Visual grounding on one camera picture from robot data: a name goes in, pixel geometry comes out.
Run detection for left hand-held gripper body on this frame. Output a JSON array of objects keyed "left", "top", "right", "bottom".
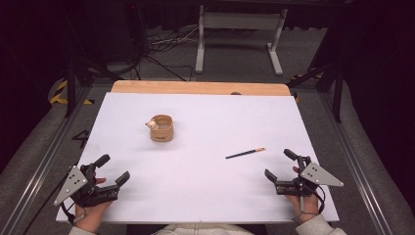
[{"left": 53, "top": 163, "right": 119, "bottom": 209}]

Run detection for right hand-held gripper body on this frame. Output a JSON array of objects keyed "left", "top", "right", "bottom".
[{"left": 275, "top": 156, "right": 345, "bottom": 197}]

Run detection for black pencil with gold end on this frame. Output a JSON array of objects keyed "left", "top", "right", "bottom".
[{"left": 224, "top": 147, "right": 267, "bottom": 161}]

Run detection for tan pen holder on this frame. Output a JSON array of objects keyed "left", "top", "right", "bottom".
[{"left": 145, "top": 114, "right": 174, "bottom": 143}]

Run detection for person's left hand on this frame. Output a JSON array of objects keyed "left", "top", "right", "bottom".
[{"left": 73, "top": 176, "right": 114, "bottom": 234}]

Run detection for person's right hand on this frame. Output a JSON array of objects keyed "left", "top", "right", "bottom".
[{"left": 286, "top": 165, "right": 320, "bottom": 225}]

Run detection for white board sheet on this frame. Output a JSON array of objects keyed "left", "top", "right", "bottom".
[{"left": 56, "top": 92, "right": 341, "bottom": 225}]

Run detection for yellow black floor tape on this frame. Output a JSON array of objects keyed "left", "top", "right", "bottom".
[{"left": 48, "top": 79, "right": 96, "bottom": 106}]

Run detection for black gripper cord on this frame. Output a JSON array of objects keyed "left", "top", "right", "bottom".
[
  {"left": 300, "top": 184, "right": 327, "bottom": 217},
  {"left": 61, "top": 201, "right": 88, "bottom": 227}
]

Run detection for aluminium floor rail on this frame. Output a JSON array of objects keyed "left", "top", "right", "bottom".
[
  {"left": 317, "top": 92, "right": 394, "bottom": 235},
  {"left": 0, "top": 87, "right": 93, "bottom": 235}
]

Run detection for black floor cables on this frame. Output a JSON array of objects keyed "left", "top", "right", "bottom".
[{"left": 138, "top": 53, "right": 194, "bottom": 81}]

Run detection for white metal frame desk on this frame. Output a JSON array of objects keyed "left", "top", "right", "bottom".
[{"left": 194, "top": 4, "right": 289, "bottom": 76}]

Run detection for bundle of light cables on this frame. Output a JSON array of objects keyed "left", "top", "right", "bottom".
[{"left": 146, "top": 25, "right": 201, "bottom": 47}]

